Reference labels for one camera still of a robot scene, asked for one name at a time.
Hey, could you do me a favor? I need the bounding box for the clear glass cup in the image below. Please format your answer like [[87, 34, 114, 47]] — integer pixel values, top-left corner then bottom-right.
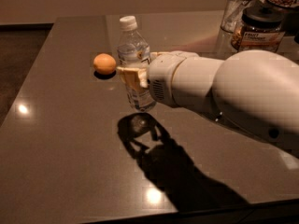
[[221, 0, 256, 33]]

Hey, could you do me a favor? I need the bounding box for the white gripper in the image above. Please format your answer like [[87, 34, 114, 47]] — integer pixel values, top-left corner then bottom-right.
[[116, 50, 200, 108]]

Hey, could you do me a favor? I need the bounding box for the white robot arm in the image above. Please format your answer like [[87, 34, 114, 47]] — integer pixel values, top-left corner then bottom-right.
[[118, 49, 299, 155]]

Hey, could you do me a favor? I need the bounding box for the glass jar with black lid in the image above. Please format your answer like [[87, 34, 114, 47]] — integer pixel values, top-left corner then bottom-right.
[[231, 5, 284, 52]]

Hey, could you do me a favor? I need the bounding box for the orange fruit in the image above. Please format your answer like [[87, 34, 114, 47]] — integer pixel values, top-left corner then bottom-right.
[[93, 53, 116, 75]]

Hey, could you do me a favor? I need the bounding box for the clear plastic tea bottle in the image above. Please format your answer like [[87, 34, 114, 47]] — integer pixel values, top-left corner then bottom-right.
[[117, 16, 156, 112]]

